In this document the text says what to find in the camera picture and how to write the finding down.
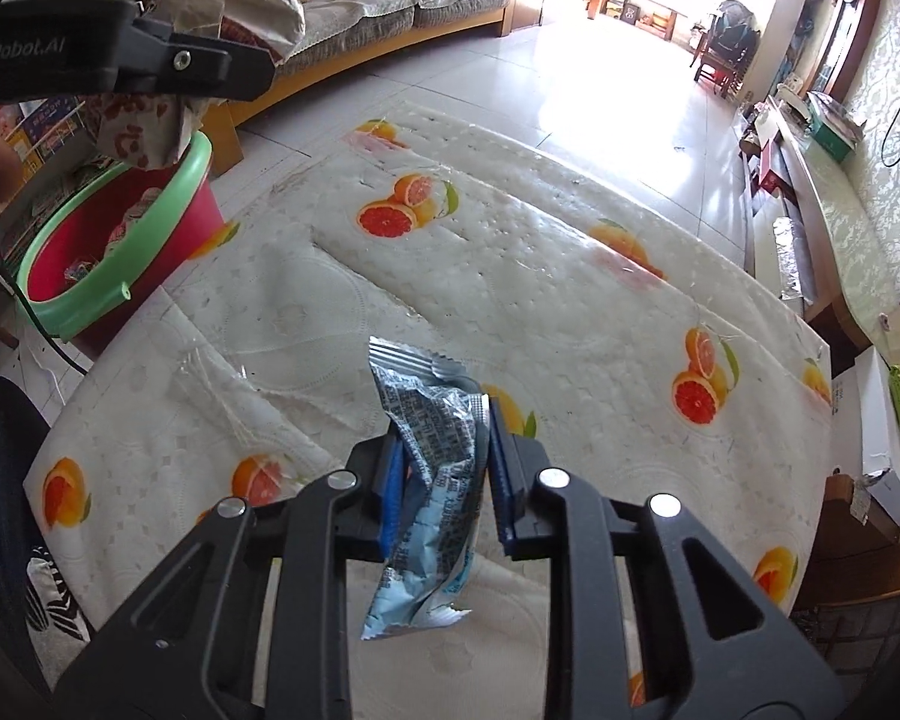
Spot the white appliance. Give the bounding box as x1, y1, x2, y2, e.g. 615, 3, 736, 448
776, 86, 815, 121

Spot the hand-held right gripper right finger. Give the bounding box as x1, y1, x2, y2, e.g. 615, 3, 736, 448
484, 394, 848, 720

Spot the row of children's books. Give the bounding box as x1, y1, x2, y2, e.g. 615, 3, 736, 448
0, 0, 113, 173

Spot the blue silver wrapper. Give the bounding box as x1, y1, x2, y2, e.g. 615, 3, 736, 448
358, 336, 492, 642

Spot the thin black floor cable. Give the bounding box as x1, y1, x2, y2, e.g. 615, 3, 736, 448
0, 225, 91, 376

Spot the zebra striped clothing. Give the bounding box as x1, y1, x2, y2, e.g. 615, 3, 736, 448
26, 547, 95, 642

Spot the long television cabinet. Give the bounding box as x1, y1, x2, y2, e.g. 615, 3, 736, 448
739, 90, 900, 533

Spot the low wooden bench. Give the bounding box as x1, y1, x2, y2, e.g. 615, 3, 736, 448
604, 0, 680, 38

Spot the white book rack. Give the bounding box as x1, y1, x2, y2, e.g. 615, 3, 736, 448
0, 0, 117, 361

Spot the dark blue cloth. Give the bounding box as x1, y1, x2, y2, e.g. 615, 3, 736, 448
0, 375, 53, 698

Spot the red bucket with green rim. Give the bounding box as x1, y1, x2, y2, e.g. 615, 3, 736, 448
16, 129, 226, 361

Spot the white flat box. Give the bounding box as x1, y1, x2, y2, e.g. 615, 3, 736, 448
831, 349, 900, 526

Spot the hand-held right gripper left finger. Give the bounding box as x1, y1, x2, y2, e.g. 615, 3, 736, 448
52, 435, 410, 720

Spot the green box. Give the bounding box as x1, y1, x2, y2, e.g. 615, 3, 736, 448
808, 109, 863, 162

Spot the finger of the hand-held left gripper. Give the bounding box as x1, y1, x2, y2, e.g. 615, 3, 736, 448
127, 15, 276, 102

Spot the brown paper bag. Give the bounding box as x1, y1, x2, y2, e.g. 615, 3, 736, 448
94, 0, 306, 170

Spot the silver foil sheet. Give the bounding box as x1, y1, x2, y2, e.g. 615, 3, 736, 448
771, 216, 815, 302

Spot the wooden chair with bags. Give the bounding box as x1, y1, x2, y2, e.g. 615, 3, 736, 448
694, 0, 762, 98

